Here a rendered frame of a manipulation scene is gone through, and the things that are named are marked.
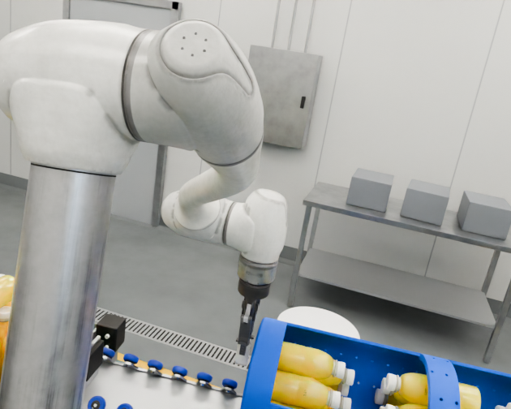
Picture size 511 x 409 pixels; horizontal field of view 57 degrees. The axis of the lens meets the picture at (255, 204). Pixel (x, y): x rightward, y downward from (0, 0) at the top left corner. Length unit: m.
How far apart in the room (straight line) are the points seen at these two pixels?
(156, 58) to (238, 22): 4.06
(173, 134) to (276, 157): 3.94
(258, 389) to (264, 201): 0.42
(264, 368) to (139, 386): 0.45
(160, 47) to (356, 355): 1.06
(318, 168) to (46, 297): 3.92
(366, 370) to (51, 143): 1.07
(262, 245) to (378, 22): 3.45
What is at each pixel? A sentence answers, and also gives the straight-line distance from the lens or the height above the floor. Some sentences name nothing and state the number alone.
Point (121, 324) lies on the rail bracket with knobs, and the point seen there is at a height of 1.00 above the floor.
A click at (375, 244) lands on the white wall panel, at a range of 4.53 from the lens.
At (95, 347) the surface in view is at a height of 1.05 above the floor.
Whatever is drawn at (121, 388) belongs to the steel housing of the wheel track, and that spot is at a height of 0.93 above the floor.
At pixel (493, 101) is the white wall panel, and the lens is 4.35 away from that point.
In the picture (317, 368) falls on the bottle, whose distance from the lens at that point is 1.21.
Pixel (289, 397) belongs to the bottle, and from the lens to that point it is 1.19.
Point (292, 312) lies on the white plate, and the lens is 1.68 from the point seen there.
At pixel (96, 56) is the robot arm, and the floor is 1.83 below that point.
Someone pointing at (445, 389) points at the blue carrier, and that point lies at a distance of 1.21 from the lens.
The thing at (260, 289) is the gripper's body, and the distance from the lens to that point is 1.10.
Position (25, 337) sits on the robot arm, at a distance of 0.63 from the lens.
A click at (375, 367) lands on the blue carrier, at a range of 1.40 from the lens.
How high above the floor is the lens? 1.85
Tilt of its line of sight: 17 degrees down
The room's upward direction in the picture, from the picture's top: 9 degrees clockwise
